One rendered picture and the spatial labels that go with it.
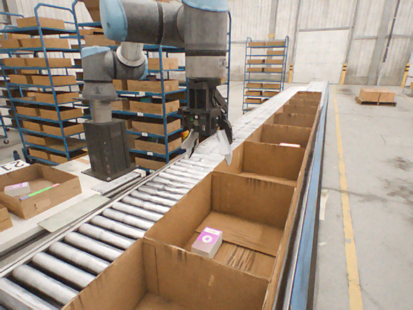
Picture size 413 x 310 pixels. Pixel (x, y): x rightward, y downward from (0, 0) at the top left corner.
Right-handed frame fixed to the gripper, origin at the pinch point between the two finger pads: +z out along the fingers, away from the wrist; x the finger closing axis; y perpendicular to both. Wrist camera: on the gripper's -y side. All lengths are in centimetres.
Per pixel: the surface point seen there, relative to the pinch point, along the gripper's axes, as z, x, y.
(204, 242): 24.8, 0.1, 3.1
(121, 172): 42, -84, -50
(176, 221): 18.4, -7.6, 5.7
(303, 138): 19, 17, -98
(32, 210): 40, -87, 1
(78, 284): 44, -39, 18
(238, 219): 29.1, 3.6, -17.0
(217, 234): 24.8, 1.8, -1.9
